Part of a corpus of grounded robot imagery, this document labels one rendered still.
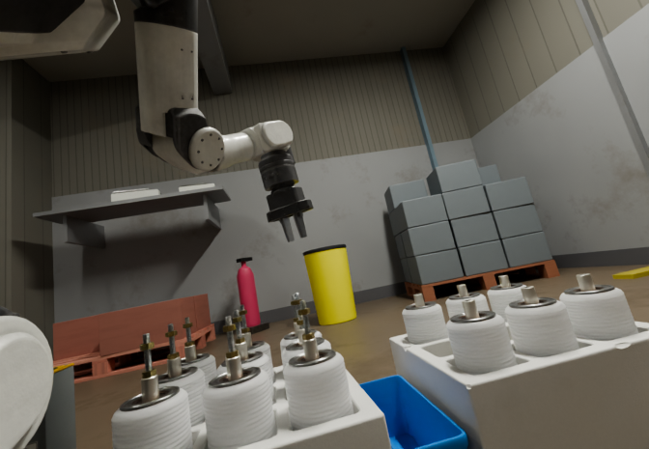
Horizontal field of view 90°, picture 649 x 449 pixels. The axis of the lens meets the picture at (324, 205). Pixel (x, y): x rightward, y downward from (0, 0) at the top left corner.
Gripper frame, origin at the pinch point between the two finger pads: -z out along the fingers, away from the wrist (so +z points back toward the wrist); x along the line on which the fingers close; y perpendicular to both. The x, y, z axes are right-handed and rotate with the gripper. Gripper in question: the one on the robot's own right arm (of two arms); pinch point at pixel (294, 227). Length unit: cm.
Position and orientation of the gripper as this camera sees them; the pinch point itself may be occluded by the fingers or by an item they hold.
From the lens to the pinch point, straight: 80.1
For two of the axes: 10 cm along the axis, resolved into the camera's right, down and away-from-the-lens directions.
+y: 3.9, -0.1, 9.2
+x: 8.7, -3.0, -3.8
